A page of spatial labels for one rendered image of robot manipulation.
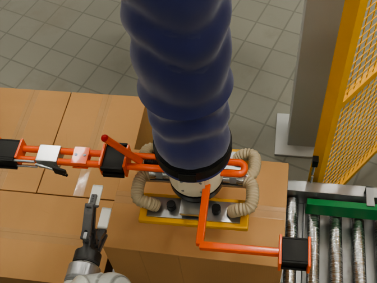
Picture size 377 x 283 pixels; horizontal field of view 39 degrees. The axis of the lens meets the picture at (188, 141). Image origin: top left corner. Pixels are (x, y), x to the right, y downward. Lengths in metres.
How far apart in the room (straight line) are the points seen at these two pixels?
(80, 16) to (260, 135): 1.66
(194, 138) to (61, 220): 1.18
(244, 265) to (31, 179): 1.17
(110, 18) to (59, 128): 1.50
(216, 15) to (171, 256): 0.96
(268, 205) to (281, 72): 1.77
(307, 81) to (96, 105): 1.05
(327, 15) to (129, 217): 1.21
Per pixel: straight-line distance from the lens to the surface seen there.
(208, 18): 1.07
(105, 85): 3.55
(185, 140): 1.35
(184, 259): 1.82
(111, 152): 1.68
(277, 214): 1.86
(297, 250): 1.48
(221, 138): 1.42
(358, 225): 2.33
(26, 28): 4.12
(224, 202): 1.68
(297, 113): 2.91
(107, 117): 2.67
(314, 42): 2.53
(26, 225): 2.45
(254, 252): 1.48
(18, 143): 1.78
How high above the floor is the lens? 2.59
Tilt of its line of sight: 54 degrees down
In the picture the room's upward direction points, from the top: 7 degrees counter-clockwise
